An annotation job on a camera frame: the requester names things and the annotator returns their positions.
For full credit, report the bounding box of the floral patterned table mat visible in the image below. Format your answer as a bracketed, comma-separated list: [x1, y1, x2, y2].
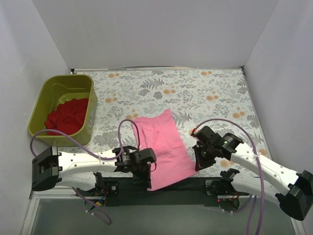
[48, 69, 273, 178]

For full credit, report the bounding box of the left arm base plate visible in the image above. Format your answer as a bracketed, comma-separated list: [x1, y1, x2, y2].
[76, 181, 119, 197]

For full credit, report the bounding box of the red t-shirt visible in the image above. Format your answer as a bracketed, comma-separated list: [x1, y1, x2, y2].
[44, 98, 89, 135]

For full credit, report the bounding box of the pink t-shirt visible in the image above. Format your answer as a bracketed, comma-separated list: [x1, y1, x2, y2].
[134, 109, 196, 191]

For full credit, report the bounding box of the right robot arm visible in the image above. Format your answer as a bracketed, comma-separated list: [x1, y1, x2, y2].
[191, 126, 313, 221]

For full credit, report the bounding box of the aluminium mounting rail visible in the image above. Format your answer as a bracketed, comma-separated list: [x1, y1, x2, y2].
[29, 177, 294, 199]

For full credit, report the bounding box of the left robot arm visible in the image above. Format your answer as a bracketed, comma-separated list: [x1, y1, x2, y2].
[31, 146, 157, 196]

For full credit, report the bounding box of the green plastic bin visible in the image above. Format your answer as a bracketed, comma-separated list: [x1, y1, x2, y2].
[28, 74, 97, 145]

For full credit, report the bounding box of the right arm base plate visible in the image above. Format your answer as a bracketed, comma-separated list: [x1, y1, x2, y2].
[202, 180, 248, 197]

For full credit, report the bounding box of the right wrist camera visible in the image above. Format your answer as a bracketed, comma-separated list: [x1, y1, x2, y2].
[190, 128, 202, 142]

